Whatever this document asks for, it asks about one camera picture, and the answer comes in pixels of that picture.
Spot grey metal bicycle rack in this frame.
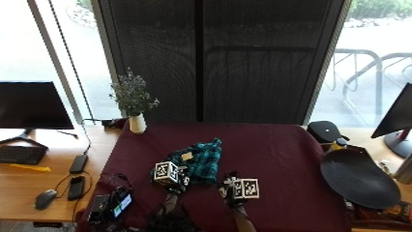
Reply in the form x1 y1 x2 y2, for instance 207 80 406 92
322 47 412 121

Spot colourful snack packets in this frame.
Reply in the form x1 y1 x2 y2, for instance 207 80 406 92
343 199 412 226

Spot bunch of small pale flowers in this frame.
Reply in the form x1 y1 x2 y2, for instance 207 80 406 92
107 67 161 118

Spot black device with lit screen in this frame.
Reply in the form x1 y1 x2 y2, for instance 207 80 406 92
107 186 133 220

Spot white marker cube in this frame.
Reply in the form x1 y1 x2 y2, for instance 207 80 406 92
230 177 261 200
151 160 179 186

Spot black smartphone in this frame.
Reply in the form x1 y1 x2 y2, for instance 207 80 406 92
65 175 86 202

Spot person's right hand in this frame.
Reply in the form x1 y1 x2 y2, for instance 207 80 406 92
217 171 250 208

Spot dark mesh window blind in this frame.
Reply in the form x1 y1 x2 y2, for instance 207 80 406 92
91 0 353 126

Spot black zip case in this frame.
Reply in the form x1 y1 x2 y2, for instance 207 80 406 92
305 120 351 145

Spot black cable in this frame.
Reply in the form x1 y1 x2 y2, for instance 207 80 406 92
53 117 113 223

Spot black computer monitor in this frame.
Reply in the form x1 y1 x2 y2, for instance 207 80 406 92
0 80 79 151

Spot yellow bottle with black cap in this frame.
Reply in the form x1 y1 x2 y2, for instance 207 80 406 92
327 137 349 153

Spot black monitor with round stand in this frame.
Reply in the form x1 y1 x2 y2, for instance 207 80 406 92
369 82 412 160

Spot white vase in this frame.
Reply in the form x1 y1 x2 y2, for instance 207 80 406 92
127 111 147 135

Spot black round tray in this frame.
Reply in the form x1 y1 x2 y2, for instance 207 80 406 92
318 144 402 211

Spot teal plaid cloth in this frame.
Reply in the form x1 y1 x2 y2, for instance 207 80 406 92
166 137 223 187

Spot black box device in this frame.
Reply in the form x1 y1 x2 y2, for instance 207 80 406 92
86 193 111 224

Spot yellow flat strip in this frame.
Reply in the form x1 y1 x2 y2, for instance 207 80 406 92
7 162 53 173

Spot black keyboard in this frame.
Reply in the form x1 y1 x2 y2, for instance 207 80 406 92
0 144 49 166

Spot person's left hand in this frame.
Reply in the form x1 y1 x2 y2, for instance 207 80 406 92
165 164 193 195

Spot black power adapter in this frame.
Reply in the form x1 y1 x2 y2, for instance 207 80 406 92
67 154 90 175

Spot black computer mouse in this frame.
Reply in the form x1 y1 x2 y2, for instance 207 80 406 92
33 188 58 212

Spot maroon tablecloth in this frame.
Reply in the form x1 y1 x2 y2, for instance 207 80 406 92
74 121 354 232

